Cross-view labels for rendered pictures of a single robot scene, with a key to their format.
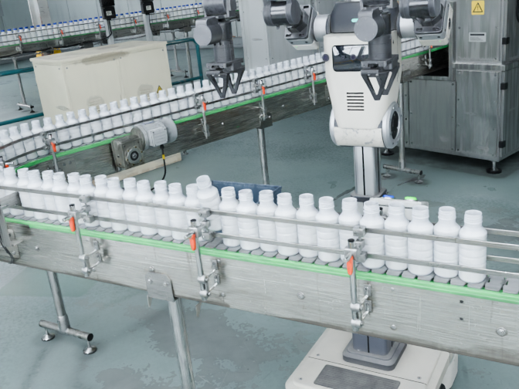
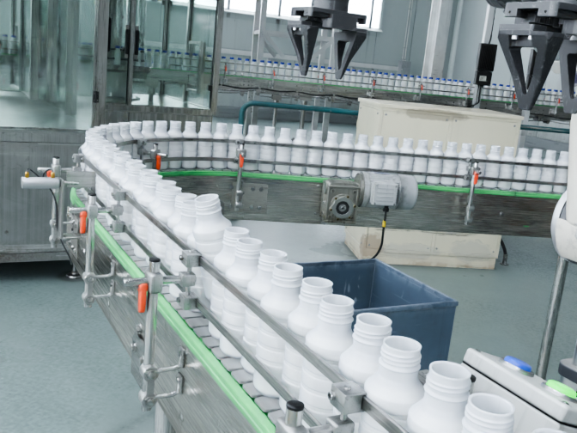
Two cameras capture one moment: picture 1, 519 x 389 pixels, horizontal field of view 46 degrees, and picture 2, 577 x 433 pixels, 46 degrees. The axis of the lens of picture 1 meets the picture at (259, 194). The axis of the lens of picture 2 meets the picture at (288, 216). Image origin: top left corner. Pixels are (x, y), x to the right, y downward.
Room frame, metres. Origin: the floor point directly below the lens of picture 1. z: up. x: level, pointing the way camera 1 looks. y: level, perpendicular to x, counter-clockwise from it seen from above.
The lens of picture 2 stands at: (0.81, -0.47, 1.41)
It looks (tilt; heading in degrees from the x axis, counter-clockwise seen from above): 13 degrees down; 31
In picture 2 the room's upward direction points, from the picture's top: 6 degrees clockwise
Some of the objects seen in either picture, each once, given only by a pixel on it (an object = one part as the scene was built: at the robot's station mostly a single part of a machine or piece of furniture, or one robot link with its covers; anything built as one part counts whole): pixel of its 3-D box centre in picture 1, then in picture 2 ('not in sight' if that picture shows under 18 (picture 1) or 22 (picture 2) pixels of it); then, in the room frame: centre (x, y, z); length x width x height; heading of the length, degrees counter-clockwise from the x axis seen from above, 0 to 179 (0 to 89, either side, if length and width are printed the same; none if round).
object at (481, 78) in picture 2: (105, 2); (483, 65); (7.70, 1.57, 1.55); 0.17 x 0.15 x 0.42; 131
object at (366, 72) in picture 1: (378, 80); (543, 62); (1.52, -0.32, 1.44); 0.07 x 0.07 x 0.09; 59
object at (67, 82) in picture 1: (110, 111); (427, 182); (5.91, 1.34, 0.59); 1.10 x 0.62 x 1.18; 131
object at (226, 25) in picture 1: (220, 32); not in sight; (1.76, 0.06, 1.57); 0.07 x 0.06 x 0.07; 150
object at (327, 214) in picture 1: (327, 228); (329, 369); (1.45, -0.16, 1.08); 0.06 x 0.06 x 0.17
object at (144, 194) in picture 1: (147, 207); (168, 231); (1.75, 0.34, 1.08); 0.06 x 0.06 x 0.17
